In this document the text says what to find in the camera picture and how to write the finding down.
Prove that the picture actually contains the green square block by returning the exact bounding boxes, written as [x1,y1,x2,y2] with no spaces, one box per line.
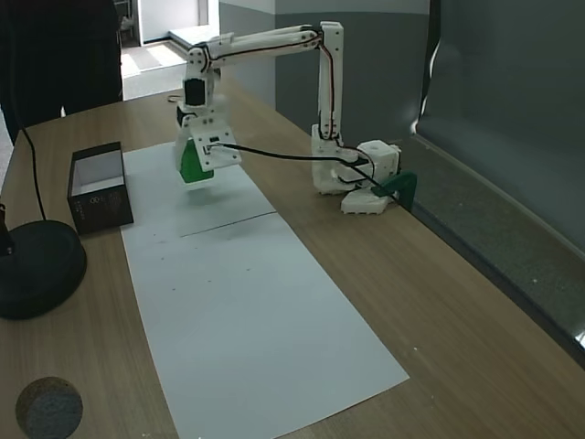
[177,139,215,184]

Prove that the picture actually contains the dark brown open box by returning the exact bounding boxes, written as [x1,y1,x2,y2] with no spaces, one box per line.
[67,140,135,236]

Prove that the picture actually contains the small white paper sheet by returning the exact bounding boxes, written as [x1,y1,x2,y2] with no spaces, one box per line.
[122,140,279,239]

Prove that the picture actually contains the large white paper sheet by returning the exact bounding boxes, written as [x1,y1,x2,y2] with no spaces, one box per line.
[120,212,411,436]

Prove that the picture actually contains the person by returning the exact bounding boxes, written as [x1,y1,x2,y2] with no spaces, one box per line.
[0,0,125,134]

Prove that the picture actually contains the black round stand base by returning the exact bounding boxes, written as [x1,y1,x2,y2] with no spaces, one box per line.
[0,203,89,321]

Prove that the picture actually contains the green table clamp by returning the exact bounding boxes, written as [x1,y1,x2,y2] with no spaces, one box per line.
[371,171,420,211]

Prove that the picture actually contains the grey desk partition panel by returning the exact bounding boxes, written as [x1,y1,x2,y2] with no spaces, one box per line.
[273,0,585,356]

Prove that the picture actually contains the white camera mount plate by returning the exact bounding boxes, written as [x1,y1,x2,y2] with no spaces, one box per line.
[190,121,242,173]

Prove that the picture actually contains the black camera cable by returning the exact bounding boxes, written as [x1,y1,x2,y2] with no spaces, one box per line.
[209,143,409,208]

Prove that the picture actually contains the black stand cable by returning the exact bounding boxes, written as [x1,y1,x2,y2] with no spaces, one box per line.
[16,113,49,225]

